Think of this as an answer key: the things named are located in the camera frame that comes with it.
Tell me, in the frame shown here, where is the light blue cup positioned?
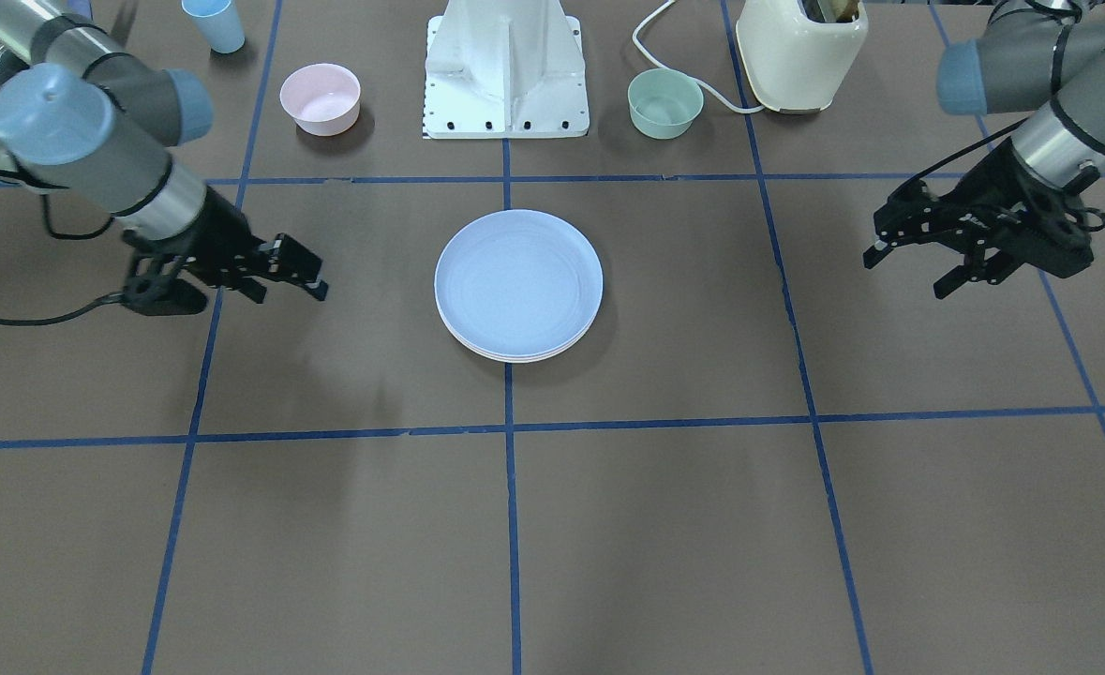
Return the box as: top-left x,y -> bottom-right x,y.
180,0 -> 246,54

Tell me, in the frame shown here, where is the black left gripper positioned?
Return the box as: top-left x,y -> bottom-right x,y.
863,141 -> 1097,299

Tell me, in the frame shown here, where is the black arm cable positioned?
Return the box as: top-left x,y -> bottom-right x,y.
908,0 -> 1105,235
0,167 -> 131,327

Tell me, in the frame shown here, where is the cream white plate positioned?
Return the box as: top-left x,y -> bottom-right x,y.
456,337 -> 576,363

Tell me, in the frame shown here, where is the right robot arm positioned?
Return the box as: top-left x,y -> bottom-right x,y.
0,1 -> 328,316

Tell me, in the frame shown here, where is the blue plate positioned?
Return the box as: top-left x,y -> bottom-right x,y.
435,209 -> 606,354

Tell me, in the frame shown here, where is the green bowl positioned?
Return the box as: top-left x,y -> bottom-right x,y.
627,67 -> 705,141

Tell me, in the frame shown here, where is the dark blue pot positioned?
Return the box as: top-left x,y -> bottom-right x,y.
0,42 -> 30,89

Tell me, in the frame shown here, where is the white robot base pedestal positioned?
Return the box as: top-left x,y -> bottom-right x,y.
421,1 -> 591,140

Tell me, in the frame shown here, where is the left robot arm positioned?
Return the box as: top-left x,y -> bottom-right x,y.
863,1 -> 1105,299

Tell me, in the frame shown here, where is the pink bowl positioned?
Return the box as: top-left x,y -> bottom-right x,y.
278,63 -> 364,137

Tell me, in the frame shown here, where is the pink plate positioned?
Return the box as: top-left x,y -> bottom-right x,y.
444,321 -> 593,363

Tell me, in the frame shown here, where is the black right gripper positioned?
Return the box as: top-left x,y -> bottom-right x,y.
122,192 -> 329,316

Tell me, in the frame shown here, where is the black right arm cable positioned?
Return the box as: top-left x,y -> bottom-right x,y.
0,167 -> 131,327

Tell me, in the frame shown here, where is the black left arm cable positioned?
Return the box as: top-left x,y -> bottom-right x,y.
908,0 -> 1105,235

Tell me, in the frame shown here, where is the cream toaster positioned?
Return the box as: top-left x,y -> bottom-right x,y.
735,1 -> 869,114

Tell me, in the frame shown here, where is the white power cable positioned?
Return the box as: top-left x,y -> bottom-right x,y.
632,0 -> 765,115

